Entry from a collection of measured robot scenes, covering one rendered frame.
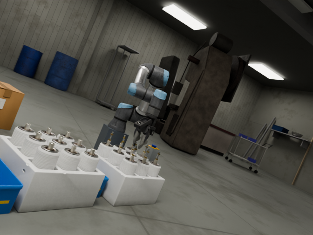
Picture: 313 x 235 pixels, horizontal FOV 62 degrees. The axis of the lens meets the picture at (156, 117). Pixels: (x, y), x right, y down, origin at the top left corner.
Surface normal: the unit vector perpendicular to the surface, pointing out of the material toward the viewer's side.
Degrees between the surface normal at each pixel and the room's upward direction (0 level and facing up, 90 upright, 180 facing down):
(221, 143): 90
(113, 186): 90
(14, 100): 90
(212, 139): 90
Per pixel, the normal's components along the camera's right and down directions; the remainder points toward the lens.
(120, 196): 0.70, 0.33
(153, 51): 0.42, 0.21
